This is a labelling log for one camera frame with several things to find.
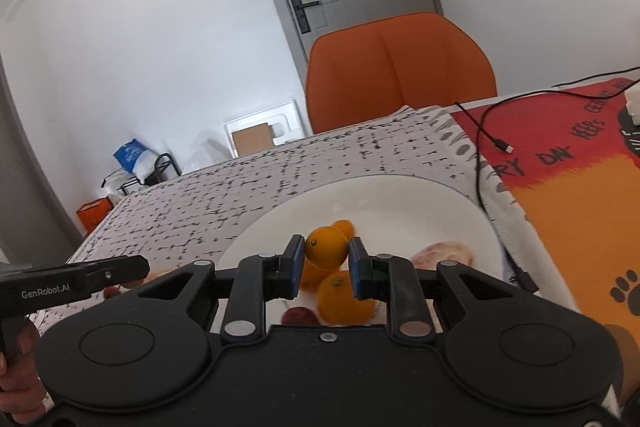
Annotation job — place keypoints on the white patterned tablecloth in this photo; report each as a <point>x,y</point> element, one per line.
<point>250,187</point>

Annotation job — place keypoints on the large orange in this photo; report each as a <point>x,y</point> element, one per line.
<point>340,299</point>

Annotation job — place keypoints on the dark red plum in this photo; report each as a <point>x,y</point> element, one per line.
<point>299,317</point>

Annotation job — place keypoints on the white ceramic bowl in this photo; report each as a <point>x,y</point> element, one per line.
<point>400,207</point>

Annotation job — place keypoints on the white charger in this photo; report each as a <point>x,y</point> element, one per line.
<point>632,107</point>

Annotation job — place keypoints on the black shoe rack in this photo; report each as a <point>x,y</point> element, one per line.
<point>162,167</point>

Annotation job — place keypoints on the white foam box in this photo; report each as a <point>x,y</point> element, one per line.
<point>285,117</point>

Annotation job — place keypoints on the peeled pomelo piece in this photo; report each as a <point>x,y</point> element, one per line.
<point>445,254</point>

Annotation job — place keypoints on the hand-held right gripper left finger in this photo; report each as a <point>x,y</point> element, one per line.
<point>296,267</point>

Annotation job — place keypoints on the brown cardboard box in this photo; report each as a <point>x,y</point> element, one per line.
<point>252,139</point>

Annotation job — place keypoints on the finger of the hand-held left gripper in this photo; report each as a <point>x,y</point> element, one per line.
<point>117,273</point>

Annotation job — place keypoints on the red orange printed mat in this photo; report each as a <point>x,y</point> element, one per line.
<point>575,217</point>

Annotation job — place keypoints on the orange paper box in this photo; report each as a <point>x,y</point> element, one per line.
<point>94,214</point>

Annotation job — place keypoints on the orange chair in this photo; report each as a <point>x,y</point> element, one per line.
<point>400,72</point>

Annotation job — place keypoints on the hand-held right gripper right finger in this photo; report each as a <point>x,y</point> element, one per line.
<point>356,269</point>

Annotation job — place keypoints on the small orange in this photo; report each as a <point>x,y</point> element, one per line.
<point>345,227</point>
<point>326,247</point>

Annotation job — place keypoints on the blue plastic bag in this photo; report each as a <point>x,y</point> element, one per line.
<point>129,155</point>

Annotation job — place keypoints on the medium orange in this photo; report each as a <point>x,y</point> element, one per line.
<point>310,279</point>

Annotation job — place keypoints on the person's left hand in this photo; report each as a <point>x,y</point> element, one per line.
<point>17,379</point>

